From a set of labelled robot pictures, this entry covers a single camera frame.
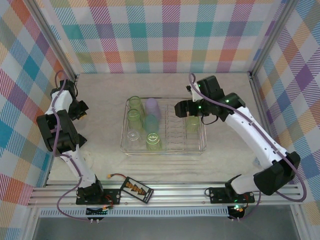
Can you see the green faceted plastic cup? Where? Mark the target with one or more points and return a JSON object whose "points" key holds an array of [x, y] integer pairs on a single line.
{"points": [[133, 118], [192, 124], [153, 142], [135, 102]]}

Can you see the purple plastic cup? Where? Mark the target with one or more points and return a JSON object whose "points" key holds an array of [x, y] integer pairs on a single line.
{"points": [[153, 107]]}

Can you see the teal plastic cup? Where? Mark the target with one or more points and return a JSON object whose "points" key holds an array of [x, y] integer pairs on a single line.
{"points": [[151, 123]]}

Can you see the clear plastic cup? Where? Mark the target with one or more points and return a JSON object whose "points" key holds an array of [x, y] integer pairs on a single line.
{"points": [[133, 137]]}

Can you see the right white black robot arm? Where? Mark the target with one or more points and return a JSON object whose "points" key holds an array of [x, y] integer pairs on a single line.
{"points": [[260, 140]]}

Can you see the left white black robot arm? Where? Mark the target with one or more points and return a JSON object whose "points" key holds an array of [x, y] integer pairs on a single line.
{"points": [[80, 170]]}

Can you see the black power distribution board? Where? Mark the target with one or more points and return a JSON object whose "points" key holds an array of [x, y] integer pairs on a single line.
{"points": [[136, 188]]}

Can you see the small electronics board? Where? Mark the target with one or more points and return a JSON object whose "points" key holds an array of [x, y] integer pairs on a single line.
{"points": [[97, 210], [238, 208]]}

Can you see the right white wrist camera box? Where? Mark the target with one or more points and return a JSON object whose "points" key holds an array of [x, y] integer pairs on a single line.
{"points": [[192, 91]]}

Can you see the aluminium frame post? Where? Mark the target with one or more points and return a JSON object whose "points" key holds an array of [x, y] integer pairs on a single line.
{"points": [[54, 41], [272, 37]]}

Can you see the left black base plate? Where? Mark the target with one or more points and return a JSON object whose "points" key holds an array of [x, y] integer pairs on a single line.
{"points": [[112, 193]]}

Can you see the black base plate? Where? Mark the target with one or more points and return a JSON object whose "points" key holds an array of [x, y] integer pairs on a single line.
{"points": [[112, 193], [217, 196]]}

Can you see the aluminium mounting rail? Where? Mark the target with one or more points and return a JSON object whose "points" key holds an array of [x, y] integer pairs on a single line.
{"points": [[180, 193]]}

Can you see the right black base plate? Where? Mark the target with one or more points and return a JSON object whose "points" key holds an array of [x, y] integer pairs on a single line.
{"points": [[217, 196]]}

